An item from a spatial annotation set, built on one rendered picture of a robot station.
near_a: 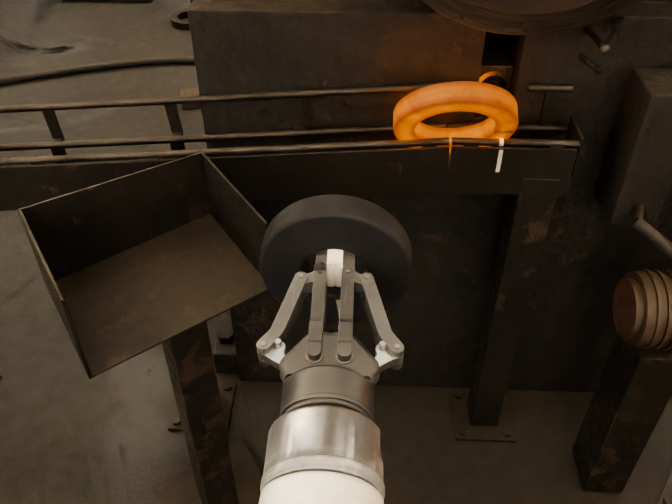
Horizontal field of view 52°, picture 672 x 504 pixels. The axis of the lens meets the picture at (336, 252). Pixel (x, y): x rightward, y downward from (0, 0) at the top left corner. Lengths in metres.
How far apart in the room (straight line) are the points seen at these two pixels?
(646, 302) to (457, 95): 0.44
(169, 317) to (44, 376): 0.85
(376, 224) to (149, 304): 0.43
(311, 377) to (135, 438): 1.07
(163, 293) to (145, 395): 0.69
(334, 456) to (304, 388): 0.07
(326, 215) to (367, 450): 0.23
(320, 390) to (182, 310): 0.45
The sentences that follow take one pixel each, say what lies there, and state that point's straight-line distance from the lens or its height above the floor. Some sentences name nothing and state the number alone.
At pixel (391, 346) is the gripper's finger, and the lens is 0.59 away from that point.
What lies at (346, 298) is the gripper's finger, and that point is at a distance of 0.62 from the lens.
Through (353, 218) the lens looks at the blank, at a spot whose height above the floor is 0.87.
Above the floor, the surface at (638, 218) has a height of 0.61.
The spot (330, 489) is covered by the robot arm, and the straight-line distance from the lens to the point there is 0.48.
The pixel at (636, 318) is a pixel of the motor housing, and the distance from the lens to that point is 1.16.
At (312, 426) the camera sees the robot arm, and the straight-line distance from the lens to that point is 0.50.
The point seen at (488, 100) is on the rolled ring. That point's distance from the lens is 0.98.
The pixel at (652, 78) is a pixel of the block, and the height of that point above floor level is 0.80.
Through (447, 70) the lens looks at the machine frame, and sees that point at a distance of 1.12.
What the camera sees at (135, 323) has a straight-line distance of 0.95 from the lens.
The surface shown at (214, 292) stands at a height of 0.60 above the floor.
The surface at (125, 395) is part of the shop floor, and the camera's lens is 1.66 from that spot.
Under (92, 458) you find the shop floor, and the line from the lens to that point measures 1.58.
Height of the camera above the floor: 1.26
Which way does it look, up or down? 40 degrees down
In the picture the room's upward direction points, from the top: straight up
